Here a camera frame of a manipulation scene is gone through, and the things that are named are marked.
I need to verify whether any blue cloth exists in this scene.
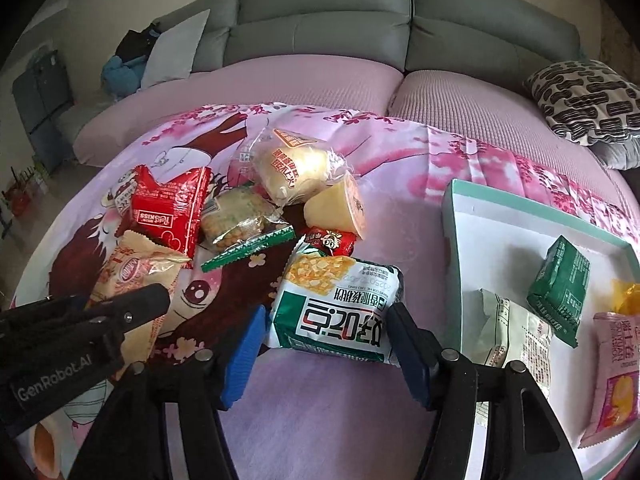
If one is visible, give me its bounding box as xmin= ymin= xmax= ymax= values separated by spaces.
xmin=100 ymin=55 xmax=148 ymax=101

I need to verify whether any dark green snack packet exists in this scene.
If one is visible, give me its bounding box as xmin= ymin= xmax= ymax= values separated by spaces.
xmin=526 ymin=235 xmax=592 ymax=348

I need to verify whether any pale white snack packet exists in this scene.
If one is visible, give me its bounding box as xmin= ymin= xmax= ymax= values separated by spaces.
xmin=467 ymin=287 xmax=555 ymax=401

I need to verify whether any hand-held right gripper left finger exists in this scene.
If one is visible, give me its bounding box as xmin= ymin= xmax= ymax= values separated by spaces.
xmin=67 ymin=305 xmax=268 ymax=480

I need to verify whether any small red candy packet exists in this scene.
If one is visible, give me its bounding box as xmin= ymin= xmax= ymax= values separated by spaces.
xmin=302 ymin=226 xmax=357 ymax=257

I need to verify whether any dark grey pillow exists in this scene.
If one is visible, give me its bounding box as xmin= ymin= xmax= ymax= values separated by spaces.
xmin=590 ymin=137 xmax=640 ymax=171

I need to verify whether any teal cardboard box lid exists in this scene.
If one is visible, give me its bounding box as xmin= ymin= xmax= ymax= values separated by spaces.
xmin=440 ymin=178 xmax=640 ymax=478

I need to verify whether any black and white patterned pillow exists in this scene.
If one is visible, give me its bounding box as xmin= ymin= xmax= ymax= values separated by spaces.
xmin=524 ymin=59 xmax=640 ymax=147

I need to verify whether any green and white cracker packet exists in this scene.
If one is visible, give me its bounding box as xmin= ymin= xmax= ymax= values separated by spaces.
xmin=270 ymin=237 xmax=405 ymax=368

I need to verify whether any light grey pillow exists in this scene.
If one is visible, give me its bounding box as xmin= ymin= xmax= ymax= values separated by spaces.
xmin=140 ymin=8 xmax=212 ymax=92

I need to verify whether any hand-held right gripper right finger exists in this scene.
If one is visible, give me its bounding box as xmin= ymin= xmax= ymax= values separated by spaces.
xmin=387 ymin=302 xmax=583 ymax=480

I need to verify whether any yellow snack packet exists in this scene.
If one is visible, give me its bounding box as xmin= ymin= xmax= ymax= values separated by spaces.
xmin=611 ymin=282 xmax=640 ymax=317

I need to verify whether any person's left hand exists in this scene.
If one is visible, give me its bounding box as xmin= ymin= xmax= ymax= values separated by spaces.
xmin=27 ymin=422 xmax=66 ymax=476

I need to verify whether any red plastic item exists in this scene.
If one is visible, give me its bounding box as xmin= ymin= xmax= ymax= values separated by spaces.
xmin=0 ymin=170 xmax=51 ymax=221

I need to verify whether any beige snack packet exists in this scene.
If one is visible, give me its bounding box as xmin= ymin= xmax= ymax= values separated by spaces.
xmin=87 ymin=230 xmax=193 ymax=366

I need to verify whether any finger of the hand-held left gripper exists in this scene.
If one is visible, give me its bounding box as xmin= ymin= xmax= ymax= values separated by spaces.
xmin=75 ymin=283 xmax=172 ymax=357
xmin=0 ymin=296 xmax=92 ymax=347

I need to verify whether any grey sofa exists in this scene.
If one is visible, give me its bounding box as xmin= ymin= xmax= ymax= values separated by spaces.
xmin=55 ymin=0 xmax=640 ymax=191

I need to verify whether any red snack packet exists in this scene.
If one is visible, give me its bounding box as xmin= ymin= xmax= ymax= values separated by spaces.
xmin=131 ymin=165 xmax=213 ymax=270

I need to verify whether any pink printed blanket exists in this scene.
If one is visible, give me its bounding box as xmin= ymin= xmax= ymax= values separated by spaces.
xmin=10 ymin=102 xmax=640 ymax=480

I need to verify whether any pink sofa cover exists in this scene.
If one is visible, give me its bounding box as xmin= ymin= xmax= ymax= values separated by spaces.
xmin=72 ymin=55 xmax=631 ymax=211

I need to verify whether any dark cloth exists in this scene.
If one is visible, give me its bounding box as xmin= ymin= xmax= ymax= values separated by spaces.
xmin=115 ymin=22 xmax=161 ymax=61

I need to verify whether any clear bread bun packet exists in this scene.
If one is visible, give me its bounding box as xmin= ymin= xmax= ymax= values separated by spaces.
xmin=234 ymin=127 xmax=358 ymax=206

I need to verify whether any yellow pudding cup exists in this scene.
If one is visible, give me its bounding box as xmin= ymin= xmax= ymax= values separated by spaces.
xmin=303 ymin=172 xmax=367 ymax=240

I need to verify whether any pink snack packet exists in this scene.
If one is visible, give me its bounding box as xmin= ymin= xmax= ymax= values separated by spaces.
xmin=577 ymin=311 xmax=640 ymax=450

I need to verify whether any round cracker clear packet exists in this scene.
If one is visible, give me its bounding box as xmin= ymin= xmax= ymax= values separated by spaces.
xmin=200 ymin=185 xmax=296 ymax=273

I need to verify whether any grey blue cabinet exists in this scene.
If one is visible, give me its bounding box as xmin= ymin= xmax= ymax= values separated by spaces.
xmin=12 ymin=50 xmax=76 ymax=161

